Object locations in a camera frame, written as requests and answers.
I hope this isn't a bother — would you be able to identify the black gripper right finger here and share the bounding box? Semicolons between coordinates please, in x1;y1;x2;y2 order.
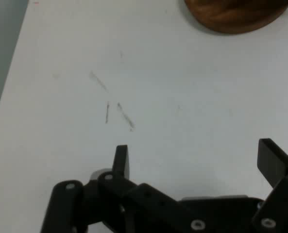
252;138;288;233

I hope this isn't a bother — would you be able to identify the brown wooden mug tree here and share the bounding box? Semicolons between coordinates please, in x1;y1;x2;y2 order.
184;0;288;34

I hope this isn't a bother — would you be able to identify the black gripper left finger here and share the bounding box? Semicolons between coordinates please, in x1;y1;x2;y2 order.
40;145;212;233

